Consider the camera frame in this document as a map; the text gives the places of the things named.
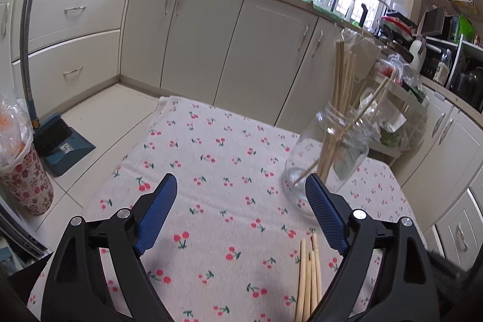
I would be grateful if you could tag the cherry print tablecloth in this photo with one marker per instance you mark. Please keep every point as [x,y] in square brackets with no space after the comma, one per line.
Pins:
[226,193]

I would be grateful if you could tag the floral trash bin with bag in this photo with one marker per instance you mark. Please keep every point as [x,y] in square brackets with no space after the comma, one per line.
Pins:
[26,186]

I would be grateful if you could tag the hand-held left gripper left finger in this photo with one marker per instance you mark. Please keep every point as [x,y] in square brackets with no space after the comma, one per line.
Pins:
[158,209]

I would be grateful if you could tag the clear glass jar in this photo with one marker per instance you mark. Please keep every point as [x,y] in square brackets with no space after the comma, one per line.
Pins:
[305,152]

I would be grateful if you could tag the clear plastic bottle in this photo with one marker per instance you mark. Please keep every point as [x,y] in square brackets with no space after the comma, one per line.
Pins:
[442,69]

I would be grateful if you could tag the cream sink base cabinet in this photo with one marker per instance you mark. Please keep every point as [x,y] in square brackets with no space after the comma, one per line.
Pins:
[226,50]

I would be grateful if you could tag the beige and teal folding rack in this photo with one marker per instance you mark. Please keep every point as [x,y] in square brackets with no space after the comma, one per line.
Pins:
[19,235]

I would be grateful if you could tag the microwave oven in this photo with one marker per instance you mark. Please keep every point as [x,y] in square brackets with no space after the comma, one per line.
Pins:
[437,24]

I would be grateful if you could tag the black cooking pot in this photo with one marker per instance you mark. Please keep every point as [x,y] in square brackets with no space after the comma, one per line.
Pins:
[468,88]

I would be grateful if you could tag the cream drawer cabinet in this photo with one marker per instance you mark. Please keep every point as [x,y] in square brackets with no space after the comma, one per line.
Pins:
[75,43]

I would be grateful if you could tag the wooden chopstick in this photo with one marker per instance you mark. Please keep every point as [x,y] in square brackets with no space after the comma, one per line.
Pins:
[306,292]
[317,269]
[300,284]
[313,280]

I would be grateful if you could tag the stack of pots and pans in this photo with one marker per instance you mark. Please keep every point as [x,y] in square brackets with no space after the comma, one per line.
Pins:
[396,26]

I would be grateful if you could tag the cream side base cabinet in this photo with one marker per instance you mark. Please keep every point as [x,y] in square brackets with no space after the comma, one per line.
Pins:
[449,163]

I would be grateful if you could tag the plastic wrapped groceries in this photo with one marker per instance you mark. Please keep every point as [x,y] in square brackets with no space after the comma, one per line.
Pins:
[403,76]

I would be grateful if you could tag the white rolling cart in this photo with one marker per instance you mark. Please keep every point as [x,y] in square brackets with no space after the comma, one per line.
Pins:
[411,110]

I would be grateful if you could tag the hanging white plastic bag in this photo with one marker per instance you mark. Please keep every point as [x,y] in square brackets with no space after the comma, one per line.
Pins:
[364,54]

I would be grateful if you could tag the teal dustpan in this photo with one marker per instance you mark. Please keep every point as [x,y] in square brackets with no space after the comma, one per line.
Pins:
[64,156]

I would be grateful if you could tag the bundle of wooden chopsticks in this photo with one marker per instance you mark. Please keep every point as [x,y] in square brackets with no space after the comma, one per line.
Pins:
[338,80]

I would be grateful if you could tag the white appliance shelf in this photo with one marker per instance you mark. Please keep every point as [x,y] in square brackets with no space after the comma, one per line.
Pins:
[464,44]

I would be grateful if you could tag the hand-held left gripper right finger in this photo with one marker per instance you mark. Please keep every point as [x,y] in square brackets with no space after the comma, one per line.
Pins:
[326,212]

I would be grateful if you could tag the white jug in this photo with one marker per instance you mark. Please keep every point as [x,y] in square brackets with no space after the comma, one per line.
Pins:
[417,56]

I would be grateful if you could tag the green dishcloth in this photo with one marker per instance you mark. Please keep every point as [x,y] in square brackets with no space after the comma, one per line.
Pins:
[328,10]

